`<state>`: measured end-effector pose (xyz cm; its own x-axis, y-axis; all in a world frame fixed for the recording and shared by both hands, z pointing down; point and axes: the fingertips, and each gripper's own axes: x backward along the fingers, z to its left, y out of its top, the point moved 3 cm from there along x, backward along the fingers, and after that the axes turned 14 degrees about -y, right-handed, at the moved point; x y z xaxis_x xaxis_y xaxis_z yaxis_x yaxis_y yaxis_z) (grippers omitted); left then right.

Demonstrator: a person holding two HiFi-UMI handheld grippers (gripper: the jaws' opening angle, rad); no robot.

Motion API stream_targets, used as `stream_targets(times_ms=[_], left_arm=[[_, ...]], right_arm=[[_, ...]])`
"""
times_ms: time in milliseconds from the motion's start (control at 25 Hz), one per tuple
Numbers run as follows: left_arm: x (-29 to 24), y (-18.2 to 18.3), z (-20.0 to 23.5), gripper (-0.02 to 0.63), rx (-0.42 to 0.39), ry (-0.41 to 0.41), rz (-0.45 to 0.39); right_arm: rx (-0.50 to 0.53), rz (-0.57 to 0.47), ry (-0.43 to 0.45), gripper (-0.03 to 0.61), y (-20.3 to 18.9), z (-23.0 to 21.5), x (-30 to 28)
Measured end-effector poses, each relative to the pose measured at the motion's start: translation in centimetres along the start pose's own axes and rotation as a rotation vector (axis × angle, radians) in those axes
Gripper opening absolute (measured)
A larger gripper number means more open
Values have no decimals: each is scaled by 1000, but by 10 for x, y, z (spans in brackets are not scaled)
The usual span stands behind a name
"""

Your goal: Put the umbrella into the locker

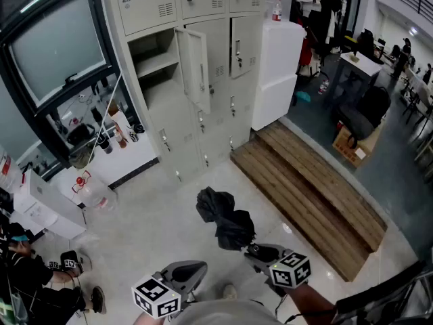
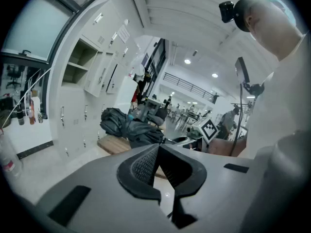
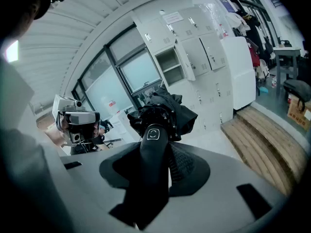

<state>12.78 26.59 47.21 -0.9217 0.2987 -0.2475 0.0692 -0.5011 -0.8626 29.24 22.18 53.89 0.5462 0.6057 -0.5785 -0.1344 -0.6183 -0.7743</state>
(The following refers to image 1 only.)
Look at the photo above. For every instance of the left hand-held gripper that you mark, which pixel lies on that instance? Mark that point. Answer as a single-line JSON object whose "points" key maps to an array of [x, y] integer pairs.
{"points": [[155, 296]]}

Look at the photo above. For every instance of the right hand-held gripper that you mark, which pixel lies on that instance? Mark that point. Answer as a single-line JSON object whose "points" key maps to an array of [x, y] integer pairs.
{"points": [[289, 269]]}

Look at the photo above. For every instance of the black umbrella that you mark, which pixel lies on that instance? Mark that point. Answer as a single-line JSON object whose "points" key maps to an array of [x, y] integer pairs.
{"points": [[230, 222]]}

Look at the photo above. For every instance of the grey metal locker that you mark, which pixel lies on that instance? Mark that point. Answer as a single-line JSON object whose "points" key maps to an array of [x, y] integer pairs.
{"points": [[216, 90]]}

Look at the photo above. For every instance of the person's left forearm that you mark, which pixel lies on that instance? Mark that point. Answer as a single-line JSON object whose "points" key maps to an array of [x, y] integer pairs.
{"points": [[143, 320]]}

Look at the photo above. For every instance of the person's right forearm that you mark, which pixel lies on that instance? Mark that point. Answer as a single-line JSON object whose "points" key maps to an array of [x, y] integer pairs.
{"points": [[311, 303]]}

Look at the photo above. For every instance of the person's shoe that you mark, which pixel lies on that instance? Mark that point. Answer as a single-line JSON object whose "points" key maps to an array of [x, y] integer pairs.
{"points": [[230, 292]]}

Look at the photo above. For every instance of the person's grey shirt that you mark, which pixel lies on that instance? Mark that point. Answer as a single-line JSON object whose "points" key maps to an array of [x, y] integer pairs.
{"points": [[226, 313]]}

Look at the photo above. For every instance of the wooden plank steps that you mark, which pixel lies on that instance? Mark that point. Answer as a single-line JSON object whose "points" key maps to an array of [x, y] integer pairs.
{"points": [[311, 195]]}

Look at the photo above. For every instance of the clear water jug red cap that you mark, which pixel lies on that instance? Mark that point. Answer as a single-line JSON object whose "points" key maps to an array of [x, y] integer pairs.
{"points": [[96, 193]]}

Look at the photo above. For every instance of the brown cardboard box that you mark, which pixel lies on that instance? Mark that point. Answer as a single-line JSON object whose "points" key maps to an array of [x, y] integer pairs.
{"points": [[348, 151]]}

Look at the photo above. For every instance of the white box appliance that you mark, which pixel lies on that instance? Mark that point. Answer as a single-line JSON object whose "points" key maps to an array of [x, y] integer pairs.
{"points": [[47, 208]]}

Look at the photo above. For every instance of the olive green bag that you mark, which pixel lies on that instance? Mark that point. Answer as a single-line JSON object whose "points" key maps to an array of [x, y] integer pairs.
{"points": [[81, 157]]}

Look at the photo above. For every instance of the black duffel bag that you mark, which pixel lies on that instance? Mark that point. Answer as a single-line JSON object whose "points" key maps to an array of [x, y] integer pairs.
{"points": [[355, 124]]}

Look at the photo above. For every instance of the brown liquid bottle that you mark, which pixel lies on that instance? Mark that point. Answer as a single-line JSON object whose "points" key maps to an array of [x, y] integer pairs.
{"points": [[120, 140]]}

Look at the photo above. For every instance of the small drink can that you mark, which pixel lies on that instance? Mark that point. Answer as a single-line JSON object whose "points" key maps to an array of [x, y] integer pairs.
{"points": [[133, 136]]}

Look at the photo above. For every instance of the small black object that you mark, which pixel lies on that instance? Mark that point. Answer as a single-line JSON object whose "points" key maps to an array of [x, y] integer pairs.
{"points": [[139, 128]]}

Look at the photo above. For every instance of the teal object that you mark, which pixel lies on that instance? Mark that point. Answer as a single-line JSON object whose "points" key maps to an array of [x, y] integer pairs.
{"points": [[303, 96]]}

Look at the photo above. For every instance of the white paper carton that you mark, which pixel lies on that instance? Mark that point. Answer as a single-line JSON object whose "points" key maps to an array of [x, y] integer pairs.
{"points": [[120, 118]]}

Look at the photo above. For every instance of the black backpack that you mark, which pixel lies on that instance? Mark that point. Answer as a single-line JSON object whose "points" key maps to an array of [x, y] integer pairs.
{"points": [[375, 105]]}

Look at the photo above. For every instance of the plastic bottles on floor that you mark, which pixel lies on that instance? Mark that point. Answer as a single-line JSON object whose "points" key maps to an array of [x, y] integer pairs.
{"points": [[323, 86]]}

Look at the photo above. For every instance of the white cabinet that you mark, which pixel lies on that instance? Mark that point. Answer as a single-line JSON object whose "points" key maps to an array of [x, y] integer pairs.
{"points": [[277, 76]]}

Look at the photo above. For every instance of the office chairs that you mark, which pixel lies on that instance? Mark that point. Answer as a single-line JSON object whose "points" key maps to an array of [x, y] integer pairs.
{"points": [[421, 113]]}

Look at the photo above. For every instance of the white table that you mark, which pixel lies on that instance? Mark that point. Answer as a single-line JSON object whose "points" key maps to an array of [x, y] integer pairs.
{"points": [[360, 64]]}

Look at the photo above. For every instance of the clothes rack with garments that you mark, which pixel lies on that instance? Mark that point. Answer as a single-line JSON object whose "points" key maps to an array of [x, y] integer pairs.
{"points": [[321, 22]]}

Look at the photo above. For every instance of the red label water bottle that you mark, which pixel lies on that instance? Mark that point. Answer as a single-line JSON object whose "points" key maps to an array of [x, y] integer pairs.
{"points": [[277, 10]]}

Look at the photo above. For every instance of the black framed window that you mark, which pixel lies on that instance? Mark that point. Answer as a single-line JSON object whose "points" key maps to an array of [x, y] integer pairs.
{"points": [[57, 42]]}

